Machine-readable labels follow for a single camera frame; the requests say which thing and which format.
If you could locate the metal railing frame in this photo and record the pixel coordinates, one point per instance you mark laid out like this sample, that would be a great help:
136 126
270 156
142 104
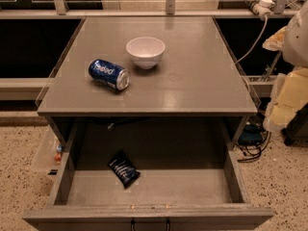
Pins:
82 8

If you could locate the white ceramic bowl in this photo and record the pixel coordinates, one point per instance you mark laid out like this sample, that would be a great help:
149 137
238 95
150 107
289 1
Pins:
145 52

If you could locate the dark blue rxbar wrapper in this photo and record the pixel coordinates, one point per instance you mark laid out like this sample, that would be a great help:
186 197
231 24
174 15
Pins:
123 168

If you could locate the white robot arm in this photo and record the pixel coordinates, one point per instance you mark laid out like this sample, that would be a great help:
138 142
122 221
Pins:
295 49

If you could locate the black drawer handle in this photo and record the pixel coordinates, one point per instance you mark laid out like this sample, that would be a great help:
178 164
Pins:
150 225

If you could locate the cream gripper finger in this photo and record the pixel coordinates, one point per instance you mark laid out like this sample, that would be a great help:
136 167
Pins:
276 41
277 117

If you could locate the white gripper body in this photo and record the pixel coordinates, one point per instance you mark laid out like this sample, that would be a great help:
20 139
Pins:
296 42

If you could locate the grey open top drawer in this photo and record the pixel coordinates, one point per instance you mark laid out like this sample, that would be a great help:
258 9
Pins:
189 176

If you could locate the clear plastic side bin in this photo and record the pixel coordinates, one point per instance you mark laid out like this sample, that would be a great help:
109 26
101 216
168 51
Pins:
43 162

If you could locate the small orange blue item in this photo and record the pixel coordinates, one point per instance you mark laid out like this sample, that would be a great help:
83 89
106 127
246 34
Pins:
58 154

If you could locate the white power strip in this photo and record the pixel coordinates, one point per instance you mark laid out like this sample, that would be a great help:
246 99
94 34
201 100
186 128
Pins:
259 7

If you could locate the blue pepsi soda can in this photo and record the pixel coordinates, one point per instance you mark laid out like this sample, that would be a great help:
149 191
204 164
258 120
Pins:
109 74

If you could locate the grey counter cabinet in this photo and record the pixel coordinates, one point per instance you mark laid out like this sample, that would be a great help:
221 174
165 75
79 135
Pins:
196 76

